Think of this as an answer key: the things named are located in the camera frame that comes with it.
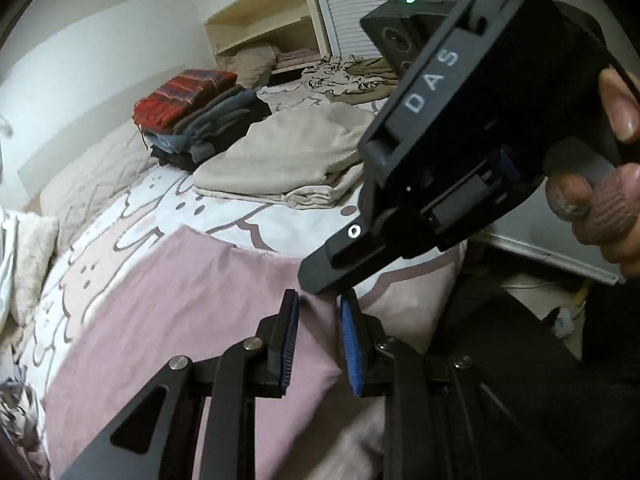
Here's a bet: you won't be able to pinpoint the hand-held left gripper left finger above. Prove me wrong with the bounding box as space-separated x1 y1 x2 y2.
60 288 301 480

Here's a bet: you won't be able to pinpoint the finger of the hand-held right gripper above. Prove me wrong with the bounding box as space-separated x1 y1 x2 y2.
297 221 411 296

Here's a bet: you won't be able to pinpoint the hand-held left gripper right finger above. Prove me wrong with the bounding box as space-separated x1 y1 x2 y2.
339 287 581 480

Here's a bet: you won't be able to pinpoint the mauve garment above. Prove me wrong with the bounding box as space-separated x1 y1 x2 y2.
42 225 386 480

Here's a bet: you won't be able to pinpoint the stack of folded dark clothes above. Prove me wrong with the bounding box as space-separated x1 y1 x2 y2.
150 95 273 171

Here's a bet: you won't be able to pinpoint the person's right hand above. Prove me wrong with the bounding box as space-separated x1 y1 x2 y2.
545 67 640 281

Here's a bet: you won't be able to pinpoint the tan crumpled cloth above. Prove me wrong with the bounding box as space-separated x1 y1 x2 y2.
325 57 401 106

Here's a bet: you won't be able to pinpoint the folded beige garment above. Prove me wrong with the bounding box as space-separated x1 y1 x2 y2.
192 102 378 208

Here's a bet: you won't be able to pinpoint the black and white patterned cloth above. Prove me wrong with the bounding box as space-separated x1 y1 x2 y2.
300 55 401 96

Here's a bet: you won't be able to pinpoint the folded pink linens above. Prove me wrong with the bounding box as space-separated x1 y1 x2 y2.
276 47 321 67

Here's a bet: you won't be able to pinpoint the grey folded garment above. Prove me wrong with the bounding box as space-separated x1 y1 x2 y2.
175 85 261 136

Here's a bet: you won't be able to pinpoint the person's black clothing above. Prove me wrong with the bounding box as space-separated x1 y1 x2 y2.
430 240 640 480

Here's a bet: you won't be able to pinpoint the blue folded jeans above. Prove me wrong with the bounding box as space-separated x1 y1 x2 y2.
145 130 216 161

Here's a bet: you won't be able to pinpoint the printed bear blanket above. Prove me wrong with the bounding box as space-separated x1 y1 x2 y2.
0 82 466 480

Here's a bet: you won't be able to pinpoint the white power adapter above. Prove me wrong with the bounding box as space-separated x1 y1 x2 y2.
542 305 586 338

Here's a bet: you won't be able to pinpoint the red striped folded garment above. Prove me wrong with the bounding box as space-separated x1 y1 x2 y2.
132 69 238 131

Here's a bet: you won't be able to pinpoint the cream shelf unit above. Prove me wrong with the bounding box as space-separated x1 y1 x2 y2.
204 0 331 78

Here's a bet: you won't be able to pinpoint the quilted beige pillow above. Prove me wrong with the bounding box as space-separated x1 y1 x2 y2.
39 120 161 226

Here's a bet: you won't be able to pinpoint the fluffy beige pillow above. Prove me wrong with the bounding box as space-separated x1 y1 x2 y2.
7 210 61 326

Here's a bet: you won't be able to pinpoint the black and white printed garment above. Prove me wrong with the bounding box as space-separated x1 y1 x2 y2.
0 365 51 480

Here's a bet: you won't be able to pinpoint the white crumpled garment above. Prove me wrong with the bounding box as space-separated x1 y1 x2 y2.
0 207 21 331

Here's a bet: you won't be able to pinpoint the white headboard panel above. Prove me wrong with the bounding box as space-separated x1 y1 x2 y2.
15 72 151 196

